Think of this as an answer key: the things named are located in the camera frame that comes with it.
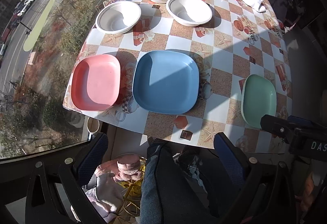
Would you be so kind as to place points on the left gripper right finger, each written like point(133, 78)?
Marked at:
point(265, 193)

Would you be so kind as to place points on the pink square plate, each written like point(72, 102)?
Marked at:
point(96, 83)

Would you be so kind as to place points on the green square plate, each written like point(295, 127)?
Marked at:
point(258, 99)

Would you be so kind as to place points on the blue square plate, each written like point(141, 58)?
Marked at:
point(166, 82)

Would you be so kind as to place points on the paper cup under table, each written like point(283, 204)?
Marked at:
point(93, 125)

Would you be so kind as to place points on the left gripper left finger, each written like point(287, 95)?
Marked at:
point(43, 203)

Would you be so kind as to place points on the patterned checkered tablecloth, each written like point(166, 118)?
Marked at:
point(236, 43)

